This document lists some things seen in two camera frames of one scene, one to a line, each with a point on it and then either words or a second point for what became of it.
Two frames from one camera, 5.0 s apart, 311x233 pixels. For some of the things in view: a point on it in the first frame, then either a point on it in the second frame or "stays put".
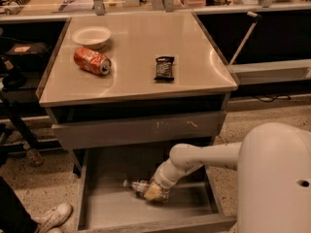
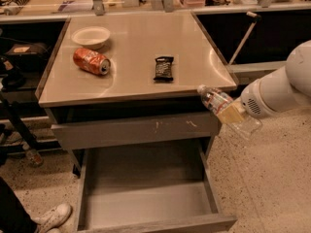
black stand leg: x=11 y=107 stays put
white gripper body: x=160 y=180 to x=251 y=100
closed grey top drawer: x=140 y=130 stays put
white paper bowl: x=91 y=37 stays put
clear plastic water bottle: x=139 y=187 to x=215 y=99
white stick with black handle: x=257 y=18 stays put
